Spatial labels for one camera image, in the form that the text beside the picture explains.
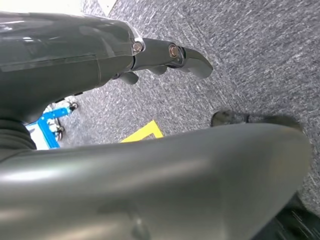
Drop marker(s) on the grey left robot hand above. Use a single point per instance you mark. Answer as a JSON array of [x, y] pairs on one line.
[[50, 49]]

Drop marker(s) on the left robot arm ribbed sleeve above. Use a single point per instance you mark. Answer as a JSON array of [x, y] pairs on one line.
[[12, 137]]

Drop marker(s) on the yellow floor tape strip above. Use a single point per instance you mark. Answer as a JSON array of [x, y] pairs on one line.
[[147, 130]]

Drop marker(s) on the blue wheeled cart frame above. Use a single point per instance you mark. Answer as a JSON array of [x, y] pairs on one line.
[[46, 130]]

